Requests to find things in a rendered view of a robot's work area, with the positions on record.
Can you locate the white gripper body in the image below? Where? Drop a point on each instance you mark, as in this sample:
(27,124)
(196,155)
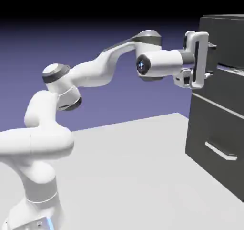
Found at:
(202,58)

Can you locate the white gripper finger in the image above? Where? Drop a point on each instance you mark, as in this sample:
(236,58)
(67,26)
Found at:
(208,75)
(212,45)

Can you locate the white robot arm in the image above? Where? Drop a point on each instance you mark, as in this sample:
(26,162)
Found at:
(95,73)

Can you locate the dark grey drawer front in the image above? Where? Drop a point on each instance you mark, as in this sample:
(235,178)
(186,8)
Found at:
(225,35)
(209,123)

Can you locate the dark grey cabinet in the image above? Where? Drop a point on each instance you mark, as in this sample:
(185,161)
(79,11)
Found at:
(225,15)

